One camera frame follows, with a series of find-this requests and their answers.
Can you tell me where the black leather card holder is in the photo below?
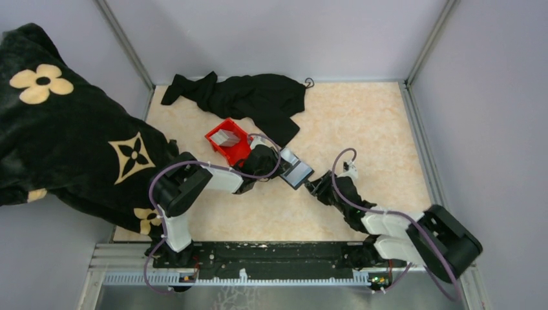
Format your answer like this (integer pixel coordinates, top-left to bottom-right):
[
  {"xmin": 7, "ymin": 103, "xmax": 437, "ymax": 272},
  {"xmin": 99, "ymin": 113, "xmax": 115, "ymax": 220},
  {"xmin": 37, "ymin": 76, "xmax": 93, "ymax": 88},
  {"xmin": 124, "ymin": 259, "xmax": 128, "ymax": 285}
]
[{"xmin": 280, "ymin": 147, "xmax": 314, "ymax": 190}]

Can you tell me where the red plastic bin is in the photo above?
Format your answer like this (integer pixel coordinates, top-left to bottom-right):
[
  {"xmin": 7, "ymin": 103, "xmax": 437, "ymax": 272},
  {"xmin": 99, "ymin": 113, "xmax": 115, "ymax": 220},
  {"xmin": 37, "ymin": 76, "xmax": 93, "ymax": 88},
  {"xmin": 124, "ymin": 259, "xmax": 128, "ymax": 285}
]
[{"xmin": 205, "ymin": 118, "xmax": 251, "ymax": 166}]

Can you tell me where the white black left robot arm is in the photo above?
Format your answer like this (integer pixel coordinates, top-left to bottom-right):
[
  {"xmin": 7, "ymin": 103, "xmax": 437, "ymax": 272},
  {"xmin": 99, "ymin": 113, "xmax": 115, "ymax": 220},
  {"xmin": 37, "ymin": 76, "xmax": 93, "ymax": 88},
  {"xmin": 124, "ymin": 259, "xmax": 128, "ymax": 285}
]
[{"xmin": 148, "ymin": 145, "xmax": 282, "ymax": 267}]

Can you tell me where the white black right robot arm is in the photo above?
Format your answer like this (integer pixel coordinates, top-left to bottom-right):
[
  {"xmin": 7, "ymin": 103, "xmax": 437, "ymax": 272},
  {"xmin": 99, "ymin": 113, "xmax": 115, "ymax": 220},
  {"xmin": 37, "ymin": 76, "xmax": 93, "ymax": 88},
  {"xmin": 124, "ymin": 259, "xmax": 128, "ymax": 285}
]
[{"xmin": 305, "ymin": 170, "xmax": 483, "ymax": 283}]

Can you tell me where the stack of silver cards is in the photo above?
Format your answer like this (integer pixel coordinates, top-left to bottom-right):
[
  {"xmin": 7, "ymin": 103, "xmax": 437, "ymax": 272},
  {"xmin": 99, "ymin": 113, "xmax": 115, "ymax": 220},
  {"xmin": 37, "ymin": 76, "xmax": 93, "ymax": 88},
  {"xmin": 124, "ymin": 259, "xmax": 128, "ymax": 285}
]
[{"xmin": 211, "ymin": 129, "xmax": 240, "ymax": 147}]

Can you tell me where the black cloth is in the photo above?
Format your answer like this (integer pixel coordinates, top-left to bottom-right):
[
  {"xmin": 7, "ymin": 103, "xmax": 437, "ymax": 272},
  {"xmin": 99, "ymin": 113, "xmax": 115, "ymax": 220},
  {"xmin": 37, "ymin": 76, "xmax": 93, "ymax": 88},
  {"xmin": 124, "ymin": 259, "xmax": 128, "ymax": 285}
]
[{"xmin": 161, "ymin": 72, "xmax": 314, "ymax": 147}]

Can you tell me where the black floral blanket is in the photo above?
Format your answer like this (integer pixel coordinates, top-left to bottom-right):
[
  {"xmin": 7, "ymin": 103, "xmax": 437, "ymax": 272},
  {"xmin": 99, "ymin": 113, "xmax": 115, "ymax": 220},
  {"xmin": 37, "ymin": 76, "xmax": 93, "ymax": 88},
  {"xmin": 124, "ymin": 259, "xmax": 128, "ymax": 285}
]
[{"xmin": 1, "ymin": 23, "xmax": 179, "ymax": 238}]

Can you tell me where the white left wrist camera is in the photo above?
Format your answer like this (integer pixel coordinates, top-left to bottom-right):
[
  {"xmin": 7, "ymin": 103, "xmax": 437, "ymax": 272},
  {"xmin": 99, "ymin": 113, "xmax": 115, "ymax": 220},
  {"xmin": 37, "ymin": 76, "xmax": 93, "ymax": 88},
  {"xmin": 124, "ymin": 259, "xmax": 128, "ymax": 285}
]
[{"xmin": 249, "ymin": 136, "xmax": 268, "ymax": 150}]

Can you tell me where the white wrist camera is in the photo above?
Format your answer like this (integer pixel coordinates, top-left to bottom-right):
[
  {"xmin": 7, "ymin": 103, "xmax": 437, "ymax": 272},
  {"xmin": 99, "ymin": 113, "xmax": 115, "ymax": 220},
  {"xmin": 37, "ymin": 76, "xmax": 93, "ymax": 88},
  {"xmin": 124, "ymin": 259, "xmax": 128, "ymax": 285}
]
[
  {"xmin": 339, "ymin": 161, "xmax": 359, "ymax": 181},
  {"xmin": 249, "ymin": 136, "xmax": 268, "ymax": 150}
]

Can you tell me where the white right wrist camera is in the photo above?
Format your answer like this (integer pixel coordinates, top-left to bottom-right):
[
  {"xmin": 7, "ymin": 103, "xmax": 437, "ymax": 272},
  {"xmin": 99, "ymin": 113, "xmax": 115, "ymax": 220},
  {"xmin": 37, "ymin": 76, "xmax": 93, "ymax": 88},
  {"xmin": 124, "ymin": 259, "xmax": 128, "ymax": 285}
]
[{"xmin": 339, "ymin": 161, "xmax": 359, "ymax": 181}]

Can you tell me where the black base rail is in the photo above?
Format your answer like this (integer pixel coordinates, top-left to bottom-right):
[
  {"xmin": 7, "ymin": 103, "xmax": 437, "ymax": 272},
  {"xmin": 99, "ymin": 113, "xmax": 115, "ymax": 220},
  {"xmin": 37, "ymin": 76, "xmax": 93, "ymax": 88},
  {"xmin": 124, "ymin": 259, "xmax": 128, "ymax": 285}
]
[{"xmin": 145, "ymin": 242, "xmax": 405, "ymax": 280}]

